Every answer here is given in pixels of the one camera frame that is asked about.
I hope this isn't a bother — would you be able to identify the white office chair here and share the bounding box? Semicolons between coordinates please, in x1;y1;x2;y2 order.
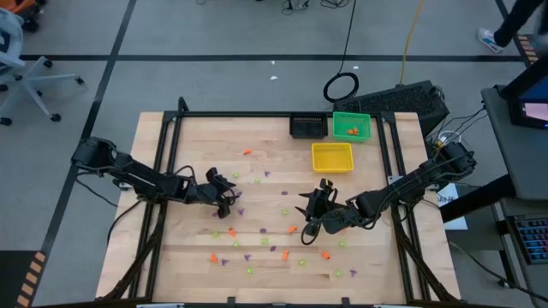
0;8;86;127

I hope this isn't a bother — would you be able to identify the person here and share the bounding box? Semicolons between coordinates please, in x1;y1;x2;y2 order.
477;0;545;55

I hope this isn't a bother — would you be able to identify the black monitor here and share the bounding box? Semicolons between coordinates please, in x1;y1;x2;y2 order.
498;53;548;130

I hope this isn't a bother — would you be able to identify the grey keyboard desk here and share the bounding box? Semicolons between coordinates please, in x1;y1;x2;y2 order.
491;197;548;308

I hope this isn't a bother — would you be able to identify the yellow plastic basket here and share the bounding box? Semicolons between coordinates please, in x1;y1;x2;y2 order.
311;142;355;174

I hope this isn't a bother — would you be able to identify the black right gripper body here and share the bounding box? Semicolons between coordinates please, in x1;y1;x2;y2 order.
307;187;359;234

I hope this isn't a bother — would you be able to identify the green plastic basket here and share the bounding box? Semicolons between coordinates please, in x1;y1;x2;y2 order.
331;111;372;143

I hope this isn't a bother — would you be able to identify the black computer tower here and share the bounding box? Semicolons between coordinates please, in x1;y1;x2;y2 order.
332;80;450;138

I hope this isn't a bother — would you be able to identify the black orange-striped floor mat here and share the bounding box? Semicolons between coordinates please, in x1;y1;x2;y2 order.
515;33;548;66
0;250;47;308

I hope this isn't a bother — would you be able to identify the backlit keyboard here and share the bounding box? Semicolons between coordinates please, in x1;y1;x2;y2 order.
511;213;548;265

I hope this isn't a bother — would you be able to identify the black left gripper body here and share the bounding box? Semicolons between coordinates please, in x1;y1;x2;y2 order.
188;167;231;219

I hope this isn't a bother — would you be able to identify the orange chair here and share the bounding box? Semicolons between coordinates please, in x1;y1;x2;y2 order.
0;0;47;33

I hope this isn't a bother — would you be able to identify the grey side desk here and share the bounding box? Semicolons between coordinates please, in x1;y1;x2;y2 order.
480;84;548;202

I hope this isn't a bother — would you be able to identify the black plastic basket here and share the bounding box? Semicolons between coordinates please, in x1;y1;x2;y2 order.
289;111;330;140

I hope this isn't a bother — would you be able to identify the black hanging cable with coil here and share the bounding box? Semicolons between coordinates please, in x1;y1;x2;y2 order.
322;0;360;104

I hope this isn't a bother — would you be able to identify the black cable bundle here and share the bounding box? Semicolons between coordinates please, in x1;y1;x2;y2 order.
280;0;343;16

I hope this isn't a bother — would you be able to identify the black desk support beam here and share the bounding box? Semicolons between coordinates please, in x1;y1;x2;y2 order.
439;174;517;223

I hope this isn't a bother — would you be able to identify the white paper sheet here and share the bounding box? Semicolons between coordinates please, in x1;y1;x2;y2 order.
436;184;468;231

